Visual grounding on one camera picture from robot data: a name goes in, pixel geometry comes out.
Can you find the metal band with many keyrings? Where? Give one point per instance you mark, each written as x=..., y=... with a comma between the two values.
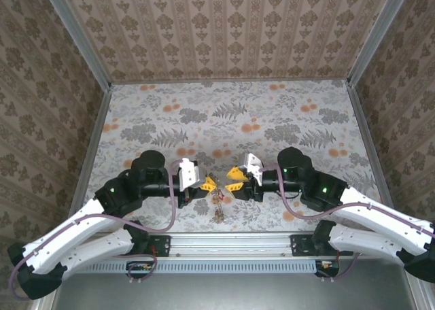
x=219, y=215

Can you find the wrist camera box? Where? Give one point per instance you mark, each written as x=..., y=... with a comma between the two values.
x=190, y=174
x=251, y=164

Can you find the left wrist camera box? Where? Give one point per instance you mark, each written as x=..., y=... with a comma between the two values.
x=190, y=174

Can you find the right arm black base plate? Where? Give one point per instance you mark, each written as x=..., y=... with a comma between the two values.
x=300, y=245

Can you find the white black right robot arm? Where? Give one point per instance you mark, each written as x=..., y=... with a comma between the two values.
x=374, y=215

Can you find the grey metal shelf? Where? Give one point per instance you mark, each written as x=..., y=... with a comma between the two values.
x=238, y=293

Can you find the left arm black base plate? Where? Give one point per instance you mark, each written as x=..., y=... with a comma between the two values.
x=163, y=245

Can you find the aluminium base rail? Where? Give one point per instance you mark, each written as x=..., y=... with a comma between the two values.
x=231, y=245

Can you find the floral printed tablecloth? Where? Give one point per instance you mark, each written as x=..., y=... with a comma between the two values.
x=272, y=102

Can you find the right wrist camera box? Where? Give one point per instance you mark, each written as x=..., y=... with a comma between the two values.
x=251, y=164

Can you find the aluminium table side rail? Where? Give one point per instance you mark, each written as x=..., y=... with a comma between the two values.
x=91, y=153
x=368, y=147

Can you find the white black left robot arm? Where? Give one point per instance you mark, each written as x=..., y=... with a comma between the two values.
x=68, y=228

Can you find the aluminium frame post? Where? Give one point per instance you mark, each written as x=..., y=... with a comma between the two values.
x=377, y=34
x=78, y=41

